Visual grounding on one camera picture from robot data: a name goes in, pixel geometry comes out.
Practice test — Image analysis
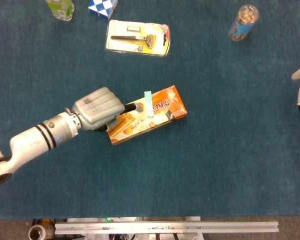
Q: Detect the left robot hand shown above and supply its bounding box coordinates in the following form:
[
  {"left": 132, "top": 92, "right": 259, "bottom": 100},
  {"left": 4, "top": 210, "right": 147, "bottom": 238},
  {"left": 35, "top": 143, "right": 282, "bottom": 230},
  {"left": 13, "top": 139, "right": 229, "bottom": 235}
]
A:
[{"left": 71, "top": 86, "right": 145, "bottom": 132}]

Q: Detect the light blue paper strip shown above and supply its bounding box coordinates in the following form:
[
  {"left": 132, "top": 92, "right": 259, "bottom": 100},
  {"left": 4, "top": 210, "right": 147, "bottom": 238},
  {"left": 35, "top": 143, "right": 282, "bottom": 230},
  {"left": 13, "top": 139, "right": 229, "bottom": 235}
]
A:
[{"left": 143, "top": 90, "right": 155, "bottom": 118}]

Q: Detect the orange snack box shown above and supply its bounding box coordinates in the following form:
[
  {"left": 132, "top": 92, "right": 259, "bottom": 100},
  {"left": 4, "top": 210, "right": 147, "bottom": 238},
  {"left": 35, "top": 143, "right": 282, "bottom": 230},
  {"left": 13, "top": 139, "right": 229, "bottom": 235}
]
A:
[{"left": 107, "top": 85, "right": 188, "bottom": 146}]

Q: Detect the razor in yellow blister pack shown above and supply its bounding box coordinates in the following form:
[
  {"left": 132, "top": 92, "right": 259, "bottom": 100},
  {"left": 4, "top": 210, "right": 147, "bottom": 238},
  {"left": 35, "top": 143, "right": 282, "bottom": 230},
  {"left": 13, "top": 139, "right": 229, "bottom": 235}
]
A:
[{"left": 104, "top": 19, "right": 171, "bottom": 57}]

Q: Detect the clear cylinder snack jar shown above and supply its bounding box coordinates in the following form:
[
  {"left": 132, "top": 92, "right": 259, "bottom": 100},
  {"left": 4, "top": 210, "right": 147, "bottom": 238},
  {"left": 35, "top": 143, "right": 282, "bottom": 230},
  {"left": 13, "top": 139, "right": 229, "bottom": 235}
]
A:
[{"left": 228, "top": 4, "right": 260, "bottom": 42}]

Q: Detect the blue white checkered snake puzzle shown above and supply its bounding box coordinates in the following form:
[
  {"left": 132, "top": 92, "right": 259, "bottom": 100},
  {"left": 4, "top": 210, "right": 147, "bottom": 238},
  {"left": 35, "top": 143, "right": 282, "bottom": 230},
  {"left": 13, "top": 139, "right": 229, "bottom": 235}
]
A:
[{"left": 87, "top": 0, "right": 119, "bottom": 21}]

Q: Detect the clear green-labelled water bottle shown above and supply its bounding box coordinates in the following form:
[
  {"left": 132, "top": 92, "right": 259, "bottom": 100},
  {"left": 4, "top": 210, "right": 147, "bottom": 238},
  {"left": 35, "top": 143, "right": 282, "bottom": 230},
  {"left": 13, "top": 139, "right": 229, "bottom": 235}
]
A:
[{"left": 45, "top": 0, "right": 75, "bottom": 22}]

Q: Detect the aluminium extrusion rail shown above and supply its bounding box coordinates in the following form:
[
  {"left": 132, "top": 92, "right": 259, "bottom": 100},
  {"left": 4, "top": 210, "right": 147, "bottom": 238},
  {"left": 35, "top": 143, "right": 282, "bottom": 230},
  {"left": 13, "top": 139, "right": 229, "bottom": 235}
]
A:
[{"left": 54, "top": 220, "right": 280, "bottom": 235}]

